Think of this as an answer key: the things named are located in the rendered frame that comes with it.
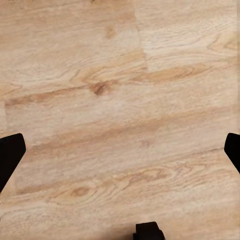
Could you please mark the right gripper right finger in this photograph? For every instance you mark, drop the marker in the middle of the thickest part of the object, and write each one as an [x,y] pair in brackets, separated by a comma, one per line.
[232,149]

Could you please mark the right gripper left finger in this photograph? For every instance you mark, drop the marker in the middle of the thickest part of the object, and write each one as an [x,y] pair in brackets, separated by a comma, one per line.
[12,150]

